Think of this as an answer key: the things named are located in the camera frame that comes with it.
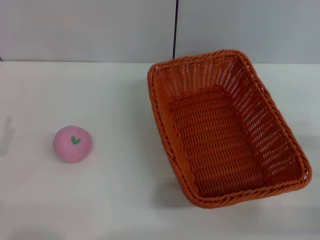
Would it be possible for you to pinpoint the orange woven plastic basket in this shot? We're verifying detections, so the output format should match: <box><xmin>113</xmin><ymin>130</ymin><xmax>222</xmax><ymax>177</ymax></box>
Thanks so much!
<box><xmin>146</xmin><ymin>49</ymin><xmax>313</xmax><ymax>209</ymax></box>

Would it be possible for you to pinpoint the pink peach toy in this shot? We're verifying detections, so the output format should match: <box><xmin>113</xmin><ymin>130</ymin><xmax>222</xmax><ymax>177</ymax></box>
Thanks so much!
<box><xmin>52</xmin><ymin>125</ymin><xmax>95</xmax><ymax>165</ymax></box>

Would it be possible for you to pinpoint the black vertical wall strip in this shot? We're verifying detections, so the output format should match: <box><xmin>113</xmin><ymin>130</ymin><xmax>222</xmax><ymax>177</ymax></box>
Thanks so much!
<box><xmin>172</xmin><ymin>0</ymin><xmax>180</xmax><ymax>59</ymax></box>

